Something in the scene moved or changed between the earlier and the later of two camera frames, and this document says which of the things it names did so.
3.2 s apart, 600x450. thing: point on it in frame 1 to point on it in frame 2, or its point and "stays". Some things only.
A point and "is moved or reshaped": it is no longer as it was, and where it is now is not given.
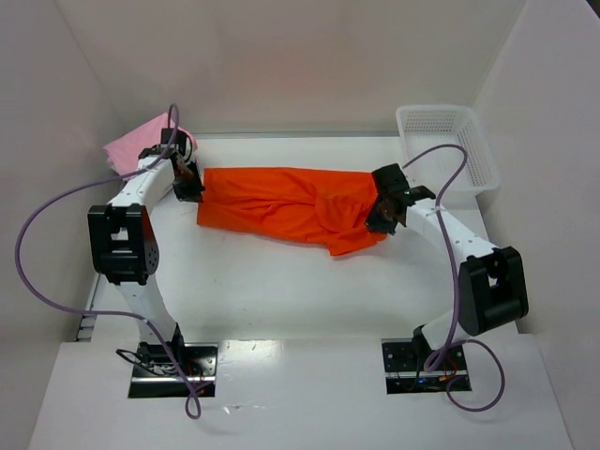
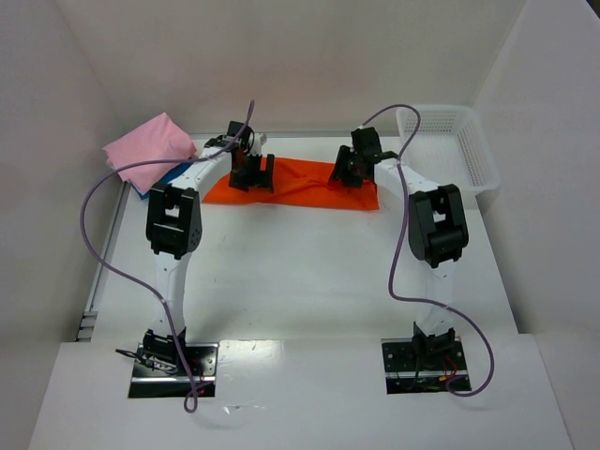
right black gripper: [383, 216] to [350, 165]
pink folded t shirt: [124, 151] stays
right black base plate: [403, 361] stays
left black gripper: [188, 186] to [250, 170]
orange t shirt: [323, 208] is moved or reshaped
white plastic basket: [423, 127] stays
